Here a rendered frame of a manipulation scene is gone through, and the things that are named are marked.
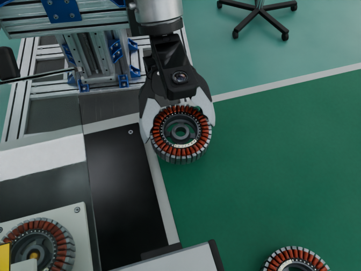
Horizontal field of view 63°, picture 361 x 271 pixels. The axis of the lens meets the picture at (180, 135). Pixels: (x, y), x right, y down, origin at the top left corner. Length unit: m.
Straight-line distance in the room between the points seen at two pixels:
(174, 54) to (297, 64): 1.50
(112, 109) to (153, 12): 0.93
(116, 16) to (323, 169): 0.68
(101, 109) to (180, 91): 0.97
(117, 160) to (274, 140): 0.32
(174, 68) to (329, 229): 0.39
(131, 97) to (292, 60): 1.01
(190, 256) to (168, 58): 0.33
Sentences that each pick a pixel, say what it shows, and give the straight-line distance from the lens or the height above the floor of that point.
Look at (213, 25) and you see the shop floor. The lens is 2.06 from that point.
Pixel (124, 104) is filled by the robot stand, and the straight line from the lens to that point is 1.36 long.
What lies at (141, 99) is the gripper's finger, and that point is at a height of 0.89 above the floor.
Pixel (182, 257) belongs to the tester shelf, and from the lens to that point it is 0.17.
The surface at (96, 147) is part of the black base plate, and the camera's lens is 0.60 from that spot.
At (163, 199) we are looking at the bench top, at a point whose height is 0.75.
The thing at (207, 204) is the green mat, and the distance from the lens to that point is 0.56.
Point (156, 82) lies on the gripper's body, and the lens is 0.49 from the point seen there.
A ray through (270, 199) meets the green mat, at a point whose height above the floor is 0.75.
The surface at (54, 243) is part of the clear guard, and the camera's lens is 0.24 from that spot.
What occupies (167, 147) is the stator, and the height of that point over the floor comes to 0.83.
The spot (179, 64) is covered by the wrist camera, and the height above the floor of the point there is 0.96.
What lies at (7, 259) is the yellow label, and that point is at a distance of 0.25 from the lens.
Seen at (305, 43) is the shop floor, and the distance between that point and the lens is 2.06.
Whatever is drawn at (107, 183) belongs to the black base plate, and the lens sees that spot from 0.57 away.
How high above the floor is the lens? 1.28
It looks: 59 degrees down
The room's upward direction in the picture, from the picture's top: straight up
